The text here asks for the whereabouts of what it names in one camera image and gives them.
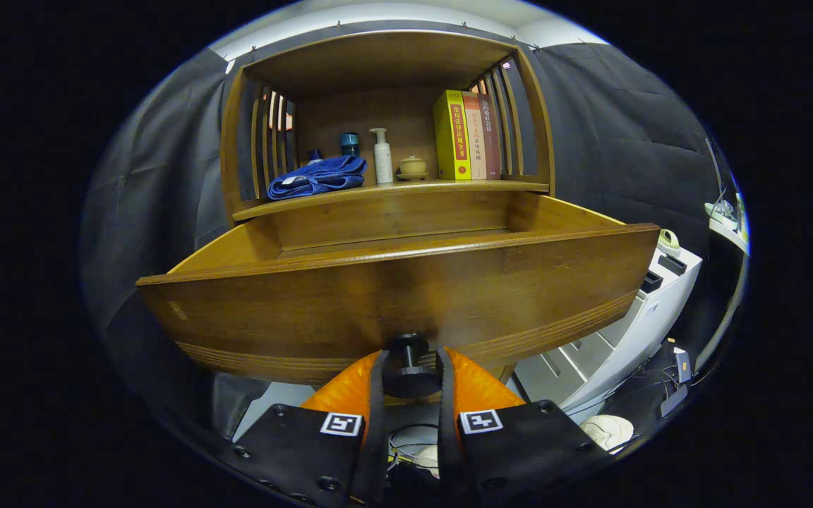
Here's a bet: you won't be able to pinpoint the orange white book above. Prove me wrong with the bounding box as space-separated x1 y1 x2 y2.
462 92 487 180

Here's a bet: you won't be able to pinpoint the blue folded towel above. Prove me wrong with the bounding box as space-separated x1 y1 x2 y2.
267 155 368 201

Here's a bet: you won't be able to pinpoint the white bowl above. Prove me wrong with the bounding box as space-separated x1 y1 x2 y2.
704 202 737 228

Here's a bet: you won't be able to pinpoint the white drawer unit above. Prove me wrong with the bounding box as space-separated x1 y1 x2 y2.
512 243 704 424

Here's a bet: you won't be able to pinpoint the floor cables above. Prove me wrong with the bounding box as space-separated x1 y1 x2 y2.
387 423 442 470

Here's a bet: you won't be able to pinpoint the brown book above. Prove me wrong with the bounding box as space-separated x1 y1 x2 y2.
481 94 502 178

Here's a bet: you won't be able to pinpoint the white pump bottle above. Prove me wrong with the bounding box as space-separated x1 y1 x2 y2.
369 128 394 185

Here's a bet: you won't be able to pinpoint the wooden countertop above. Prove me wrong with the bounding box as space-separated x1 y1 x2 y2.
232 179 550 222

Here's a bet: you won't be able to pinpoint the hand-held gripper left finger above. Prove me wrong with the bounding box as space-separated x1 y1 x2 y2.
227 348 387 507

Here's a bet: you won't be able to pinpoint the wooden drawer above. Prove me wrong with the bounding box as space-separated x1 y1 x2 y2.
136 192 661 399

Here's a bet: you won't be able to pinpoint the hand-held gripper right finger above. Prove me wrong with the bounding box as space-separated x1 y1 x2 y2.
437 346 615 505

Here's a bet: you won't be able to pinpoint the beige round object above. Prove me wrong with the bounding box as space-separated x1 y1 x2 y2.
414 444 441 475

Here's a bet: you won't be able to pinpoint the yellow book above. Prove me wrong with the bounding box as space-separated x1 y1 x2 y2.
433 90 472 181

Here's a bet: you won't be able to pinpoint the beige lidded teacup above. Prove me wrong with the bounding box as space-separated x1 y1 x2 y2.
397 155 430 181

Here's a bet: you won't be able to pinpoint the wooden cabinet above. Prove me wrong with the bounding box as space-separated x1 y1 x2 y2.
219 30 557 225

